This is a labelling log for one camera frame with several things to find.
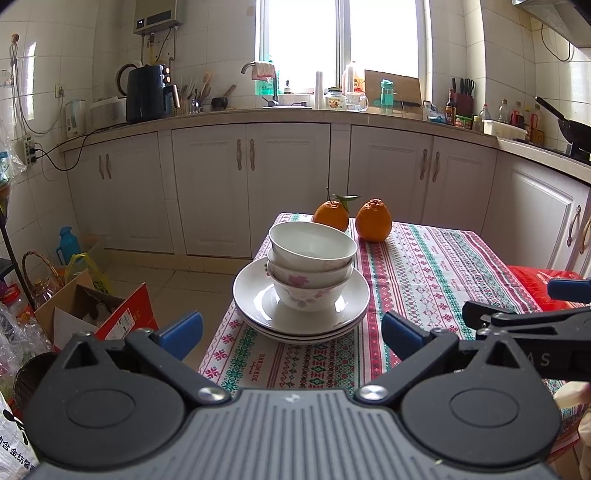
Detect dark waste bin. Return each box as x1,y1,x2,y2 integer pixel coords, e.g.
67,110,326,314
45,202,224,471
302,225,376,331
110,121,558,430
13,353,63,416

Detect blue thermos jug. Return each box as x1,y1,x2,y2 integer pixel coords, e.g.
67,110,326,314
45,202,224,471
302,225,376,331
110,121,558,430
56,226,81,266

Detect large clear oil bottle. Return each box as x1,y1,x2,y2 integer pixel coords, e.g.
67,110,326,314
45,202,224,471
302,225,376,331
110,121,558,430
342,61,365,93

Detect plain white bowl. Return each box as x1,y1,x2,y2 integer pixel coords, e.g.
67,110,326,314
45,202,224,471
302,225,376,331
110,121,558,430
269,222,358,273

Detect white electric kettle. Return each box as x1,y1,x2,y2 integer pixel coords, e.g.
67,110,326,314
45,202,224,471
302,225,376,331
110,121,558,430
65,99,88,138

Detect kitchen window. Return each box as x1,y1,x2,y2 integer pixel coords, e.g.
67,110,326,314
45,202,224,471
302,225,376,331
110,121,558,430
256,0,432,95

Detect white kitchen counter cabinets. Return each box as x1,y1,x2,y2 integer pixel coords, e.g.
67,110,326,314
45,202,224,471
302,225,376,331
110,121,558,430
60,108,591,278

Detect brown cutting board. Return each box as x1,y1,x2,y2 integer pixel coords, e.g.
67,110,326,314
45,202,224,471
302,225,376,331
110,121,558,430
364,69,423,118

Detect wall water heater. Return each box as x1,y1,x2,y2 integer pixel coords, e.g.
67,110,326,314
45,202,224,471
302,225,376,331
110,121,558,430
134,0,181,35

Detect white bowl with pink flowers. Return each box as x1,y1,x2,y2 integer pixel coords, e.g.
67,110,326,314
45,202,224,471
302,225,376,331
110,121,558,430
266,249,355,289
270,272,352,312

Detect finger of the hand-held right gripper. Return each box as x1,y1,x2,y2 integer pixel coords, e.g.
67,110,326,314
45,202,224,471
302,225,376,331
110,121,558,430
548,278,591,303
462,300,591,341

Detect black air fryer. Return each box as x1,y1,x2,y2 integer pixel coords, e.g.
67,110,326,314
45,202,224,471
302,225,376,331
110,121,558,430
126,65,181,123

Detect white printed sack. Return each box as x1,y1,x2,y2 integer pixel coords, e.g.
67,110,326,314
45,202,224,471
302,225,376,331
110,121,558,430
0,392,40,480

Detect black mortar with pestle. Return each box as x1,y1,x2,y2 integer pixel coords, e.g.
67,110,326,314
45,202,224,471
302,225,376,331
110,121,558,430
211,84,237,110

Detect knife block with knives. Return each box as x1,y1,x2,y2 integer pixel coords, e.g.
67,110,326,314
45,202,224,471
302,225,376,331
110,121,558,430
450,78,476,118

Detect patterned red green tablecloth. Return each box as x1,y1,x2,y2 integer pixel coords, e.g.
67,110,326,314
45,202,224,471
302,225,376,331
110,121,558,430
198,212,591,455

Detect range hood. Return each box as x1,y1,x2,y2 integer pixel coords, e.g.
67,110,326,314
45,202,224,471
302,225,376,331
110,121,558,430
510,0,591,47

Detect teal water bottle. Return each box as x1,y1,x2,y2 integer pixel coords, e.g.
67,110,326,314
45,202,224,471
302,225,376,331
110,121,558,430
379,79,398,116

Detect white countertop appliance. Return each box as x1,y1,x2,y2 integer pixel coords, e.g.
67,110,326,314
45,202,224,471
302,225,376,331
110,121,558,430
89,96,127,127

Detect orange with green leaf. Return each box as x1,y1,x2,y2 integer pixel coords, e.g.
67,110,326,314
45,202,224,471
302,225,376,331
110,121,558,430
313,188,361,233

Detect person's right hand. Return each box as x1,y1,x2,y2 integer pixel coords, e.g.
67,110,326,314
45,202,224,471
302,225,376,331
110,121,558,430
554,382,591,416

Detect flat red printed box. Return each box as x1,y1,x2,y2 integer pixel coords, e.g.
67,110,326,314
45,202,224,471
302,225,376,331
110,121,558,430
508,264,591,315

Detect wicker basket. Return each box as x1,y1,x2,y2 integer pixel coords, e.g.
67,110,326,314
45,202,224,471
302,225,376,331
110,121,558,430
21,250,65,310

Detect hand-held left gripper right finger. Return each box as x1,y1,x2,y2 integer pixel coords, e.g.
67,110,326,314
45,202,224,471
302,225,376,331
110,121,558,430
353,310,525,408

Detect black wok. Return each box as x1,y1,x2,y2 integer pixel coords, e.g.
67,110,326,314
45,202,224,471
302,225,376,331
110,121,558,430
534,96,591,144

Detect open red cardboard box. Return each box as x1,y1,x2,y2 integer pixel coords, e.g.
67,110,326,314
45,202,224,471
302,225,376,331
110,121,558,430
34,270,160,354

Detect black power cable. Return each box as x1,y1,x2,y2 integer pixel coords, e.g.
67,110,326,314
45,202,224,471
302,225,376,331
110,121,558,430
34,127,127,171

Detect orange without leaf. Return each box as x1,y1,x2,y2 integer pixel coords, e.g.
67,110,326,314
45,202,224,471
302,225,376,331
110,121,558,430
355,198,393,243

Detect steel faucet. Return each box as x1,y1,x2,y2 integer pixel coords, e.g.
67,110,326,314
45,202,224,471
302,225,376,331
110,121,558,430
240,61,280,107

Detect white power strip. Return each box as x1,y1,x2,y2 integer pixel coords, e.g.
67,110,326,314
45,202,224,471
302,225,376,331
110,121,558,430
21,134,40,167

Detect white plate with fruit print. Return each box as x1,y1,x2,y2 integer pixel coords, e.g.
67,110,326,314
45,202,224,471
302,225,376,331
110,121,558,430
249,325,358,346
238,318,365,341
233,258,371,337

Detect green dish soap bottle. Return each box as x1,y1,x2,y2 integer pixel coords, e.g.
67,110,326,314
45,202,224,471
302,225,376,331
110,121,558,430
255,58,278,97

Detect white plastic tray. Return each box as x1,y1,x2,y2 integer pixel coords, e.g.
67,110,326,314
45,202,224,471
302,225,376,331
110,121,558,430
481,119,527,139

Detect yellow green shopping bag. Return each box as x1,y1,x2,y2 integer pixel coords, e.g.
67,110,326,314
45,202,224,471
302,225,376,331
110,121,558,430
65,253,112,294

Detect utensil holder with utensils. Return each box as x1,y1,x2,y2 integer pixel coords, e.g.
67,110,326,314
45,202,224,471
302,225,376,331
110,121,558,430
178,71,213,114

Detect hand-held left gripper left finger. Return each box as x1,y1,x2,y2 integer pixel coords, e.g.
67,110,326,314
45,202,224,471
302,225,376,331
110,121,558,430
62,310,232,408

